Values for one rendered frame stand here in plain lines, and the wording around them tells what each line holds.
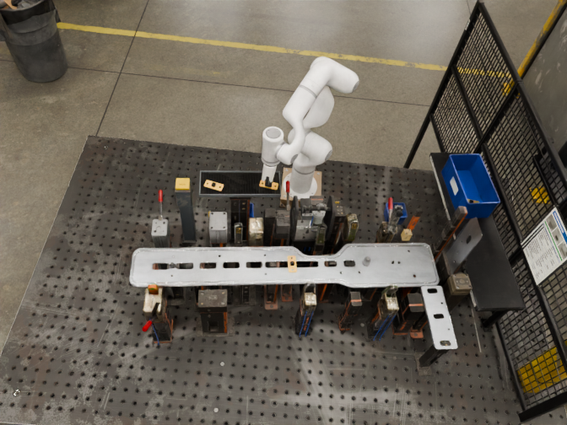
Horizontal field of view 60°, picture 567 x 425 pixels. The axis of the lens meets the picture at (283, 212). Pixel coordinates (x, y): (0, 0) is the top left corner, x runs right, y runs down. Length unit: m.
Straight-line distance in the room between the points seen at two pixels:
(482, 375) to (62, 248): 2.15
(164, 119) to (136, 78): 0.57
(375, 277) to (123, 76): 3.10
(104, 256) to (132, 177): 0.52
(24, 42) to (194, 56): 1.37
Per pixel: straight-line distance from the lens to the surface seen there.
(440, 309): 2.29
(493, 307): 2.36
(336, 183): 2.89
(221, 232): 2.19
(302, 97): 2.03
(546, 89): 4.53
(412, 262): 2.35
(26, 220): 3.80
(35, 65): 4.59
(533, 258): 2.35
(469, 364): 2.58
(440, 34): 5.53
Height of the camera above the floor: 2.94
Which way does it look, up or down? 55 degrees down
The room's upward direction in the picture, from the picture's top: 8 degrees clockwise
